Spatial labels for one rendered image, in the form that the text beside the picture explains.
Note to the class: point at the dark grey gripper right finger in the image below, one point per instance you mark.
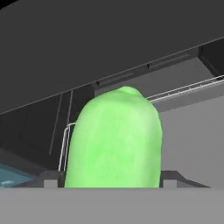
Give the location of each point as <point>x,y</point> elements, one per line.
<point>175,180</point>

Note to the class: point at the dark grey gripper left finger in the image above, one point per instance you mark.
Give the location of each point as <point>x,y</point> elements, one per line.
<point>49,179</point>

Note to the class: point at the green corn cob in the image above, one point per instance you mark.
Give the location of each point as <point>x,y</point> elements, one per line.
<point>116,140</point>

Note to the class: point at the oven door with glass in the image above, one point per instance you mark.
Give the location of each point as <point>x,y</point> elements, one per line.
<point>13,176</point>

